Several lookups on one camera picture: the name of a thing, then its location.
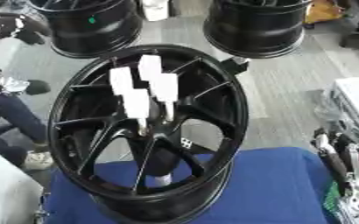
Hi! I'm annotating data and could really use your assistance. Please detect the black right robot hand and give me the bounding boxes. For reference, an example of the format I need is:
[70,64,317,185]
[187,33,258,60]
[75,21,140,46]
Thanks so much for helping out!
[309,127,359,200]

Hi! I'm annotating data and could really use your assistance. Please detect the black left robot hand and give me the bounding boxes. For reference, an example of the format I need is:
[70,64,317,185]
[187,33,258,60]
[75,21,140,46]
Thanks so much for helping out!
[23,79,53,96]

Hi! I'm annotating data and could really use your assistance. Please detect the black spoked wheel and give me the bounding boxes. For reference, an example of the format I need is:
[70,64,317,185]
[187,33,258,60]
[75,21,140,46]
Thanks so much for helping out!
[46,43,250,224]

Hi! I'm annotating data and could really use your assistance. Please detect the black wheel rim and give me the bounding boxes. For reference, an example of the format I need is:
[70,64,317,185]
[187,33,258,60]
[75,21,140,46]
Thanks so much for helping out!
[26,0,144,60]
[202,0,312,60]

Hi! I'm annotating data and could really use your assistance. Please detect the person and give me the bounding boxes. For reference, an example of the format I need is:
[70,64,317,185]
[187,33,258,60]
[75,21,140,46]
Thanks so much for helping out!
[0,90,56,172]

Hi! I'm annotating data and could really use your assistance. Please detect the black and white bag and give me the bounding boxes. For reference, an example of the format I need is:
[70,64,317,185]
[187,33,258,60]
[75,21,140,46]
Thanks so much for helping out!
[0,11,54,51]

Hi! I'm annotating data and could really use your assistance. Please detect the plastic-wrapped white box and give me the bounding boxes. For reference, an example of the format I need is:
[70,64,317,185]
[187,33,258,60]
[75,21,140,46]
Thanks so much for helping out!
[313,76,359,147]

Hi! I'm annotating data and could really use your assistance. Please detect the white covered table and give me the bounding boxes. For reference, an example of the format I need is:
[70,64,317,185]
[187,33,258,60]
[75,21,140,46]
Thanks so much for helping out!
[0,143,46,224]

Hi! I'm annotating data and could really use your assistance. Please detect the white object on floor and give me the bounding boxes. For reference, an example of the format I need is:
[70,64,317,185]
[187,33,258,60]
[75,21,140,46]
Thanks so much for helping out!
[139,0,177,23]

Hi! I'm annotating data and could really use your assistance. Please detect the yellow bag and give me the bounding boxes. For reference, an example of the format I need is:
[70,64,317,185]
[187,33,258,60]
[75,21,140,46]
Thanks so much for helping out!
[302,0,347,26]

